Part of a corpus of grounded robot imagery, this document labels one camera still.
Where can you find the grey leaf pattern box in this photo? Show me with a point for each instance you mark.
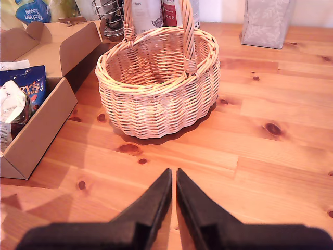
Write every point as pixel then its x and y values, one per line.
pixel 268 23

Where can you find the blue Terry's orange egg bag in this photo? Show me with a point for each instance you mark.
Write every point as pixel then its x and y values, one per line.
pixel 33 80

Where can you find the yellow blue kitchen towel pack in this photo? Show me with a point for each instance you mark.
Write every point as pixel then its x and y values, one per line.
pixel 33 10

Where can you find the white pet food can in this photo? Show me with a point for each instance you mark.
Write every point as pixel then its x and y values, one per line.
pixel 171 13
pixel 145 15

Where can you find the brown cardboard box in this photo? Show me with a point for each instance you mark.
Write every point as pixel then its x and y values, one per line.
pixel 46 119

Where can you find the white egg bag black print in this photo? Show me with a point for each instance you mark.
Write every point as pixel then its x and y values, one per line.
pixel 10 101

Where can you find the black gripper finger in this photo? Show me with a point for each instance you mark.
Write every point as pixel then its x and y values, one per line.
pixel 192 208
pixel 156 208

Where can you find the white Galaxy egg bag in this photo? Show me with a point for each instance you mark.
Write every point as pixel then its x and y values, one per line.
pixel 15 64

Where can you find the red and cream egg bag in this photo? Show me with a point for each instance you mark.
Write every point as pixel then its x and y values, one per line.
pixel 23 115

